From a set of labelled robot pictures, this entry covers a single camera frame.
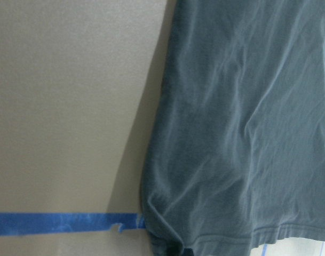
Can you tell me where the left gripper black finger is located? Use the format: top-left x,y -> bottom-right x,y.
182,248 -> 194,256

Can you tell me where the black t-shirt with logo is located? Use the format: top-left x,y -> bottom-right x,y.
141,1 -> 325,255

